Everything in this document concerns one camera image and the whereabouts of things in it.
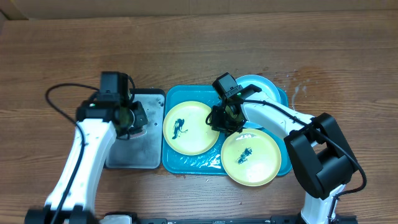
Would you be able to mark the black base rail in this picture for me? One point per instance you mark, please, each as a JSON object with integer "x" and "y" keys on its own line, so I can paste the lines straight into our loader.
{"x": 132, "y": 218}

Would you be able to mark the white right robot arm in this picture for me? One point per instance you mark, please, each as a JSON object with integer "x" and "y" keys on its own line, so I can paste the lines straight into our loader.
{"x": 323, "y": 162}

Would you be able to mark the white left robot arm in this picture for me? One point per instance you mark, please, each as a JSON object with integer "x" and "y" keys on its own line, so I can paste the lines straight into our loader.
{"x": 98, "y": 124}

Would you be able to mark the yellow plate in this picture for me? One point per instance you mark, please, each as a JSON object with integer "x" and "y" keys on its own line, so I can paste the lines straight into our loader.
{"x": 251, "y": 157}
{"x": 185, "y": 129}

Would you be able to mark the pink green scrub sponge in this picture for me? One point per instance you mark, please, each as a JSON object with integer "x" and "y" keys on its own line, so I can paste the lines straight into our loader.
{"x": 137, "y": 134}

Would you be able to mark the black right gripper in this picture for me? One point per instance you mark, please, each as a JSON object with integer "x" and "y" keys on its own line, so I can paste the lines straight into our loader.
{"x": 219, "y": 119}

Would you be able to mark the light blue plate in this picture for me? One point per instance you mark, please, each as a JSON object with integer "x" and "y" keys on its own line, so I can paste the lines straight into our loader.
{"x": 263, "y": 83}

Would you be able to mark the black metal wash tray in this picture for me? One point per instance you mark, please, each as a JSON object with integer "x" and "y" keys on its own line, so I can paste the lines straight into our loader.
{"x": 143, "y": 152}

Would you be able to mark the teal plastic serving tray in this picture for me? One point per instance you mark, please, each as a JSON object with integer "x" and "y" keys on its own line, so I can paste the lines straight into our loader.
{"x": 208, "y": 163}

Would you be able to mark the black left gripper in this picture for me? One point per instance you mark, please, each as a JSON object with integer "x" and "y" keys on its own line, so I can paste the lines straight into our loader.
{"x": 141, "y": 118}

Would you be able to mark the brown cardboard backboard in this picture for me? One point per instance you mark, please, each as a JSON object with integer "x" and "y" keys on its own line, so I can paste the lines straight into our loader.
{"x": 67, "y": 9}

